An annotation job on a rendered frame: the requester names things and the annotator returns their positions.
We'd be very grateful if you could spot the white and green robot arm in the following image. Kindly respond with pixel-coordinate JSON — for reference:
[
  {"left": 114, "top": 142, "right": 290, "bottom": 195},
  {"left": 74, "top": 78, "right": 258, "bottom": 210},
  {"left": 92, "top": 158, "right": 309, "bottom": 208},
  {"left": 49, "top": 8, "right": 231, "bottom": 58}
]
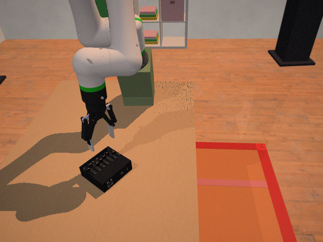
[{"left": 69, "top": 0, "right": 148, "bottom": 104}]

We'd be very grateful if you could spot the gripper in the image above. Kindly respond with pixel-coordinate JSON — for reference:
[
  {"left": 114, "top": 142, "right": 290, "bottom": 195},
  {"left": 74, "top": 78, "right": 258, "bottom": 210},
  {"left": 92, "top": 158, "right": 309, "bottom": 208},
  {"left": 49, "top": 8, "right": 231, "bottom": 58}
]
[{"left": 81, "top": 101, "right": 117, "bottom": 152}]

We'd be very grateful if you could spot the black lighting desk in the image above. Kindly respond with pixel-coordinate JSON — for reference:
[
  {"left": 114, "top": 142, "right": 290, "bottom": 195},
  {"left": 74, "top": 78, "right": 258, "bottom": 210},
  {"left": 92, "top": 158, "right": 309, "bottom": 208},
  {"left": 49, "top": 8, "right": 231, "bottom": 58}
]
[{"left": 79, "top": 146, "right": 132, "bottom": 193}]

